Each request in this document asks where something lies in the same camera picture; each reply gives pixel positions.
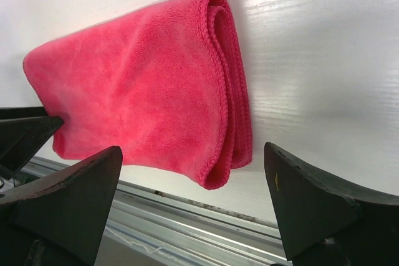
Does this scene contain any pink towel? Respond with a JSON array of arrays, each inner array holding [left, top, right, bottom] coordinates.
[[23, 0, 253, 190]]

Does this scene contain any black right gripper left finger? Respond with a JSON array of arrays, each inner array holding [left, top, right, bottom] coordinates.
[[1, 146, 122, 265]]

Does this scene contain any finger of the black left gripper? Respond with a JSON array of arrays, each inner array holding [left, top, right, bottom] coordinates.
[[1, 116, 64, 173], [0, 107, 49, 120]]

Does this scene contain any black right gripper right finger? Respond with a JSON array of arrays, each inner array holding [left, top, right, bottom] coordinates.
[[264, 142, 398, 265]]

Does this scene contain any aluminium mounting rail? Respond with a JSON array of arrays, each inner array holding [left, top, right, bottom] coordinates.
[[12, 155, 294, 266]]

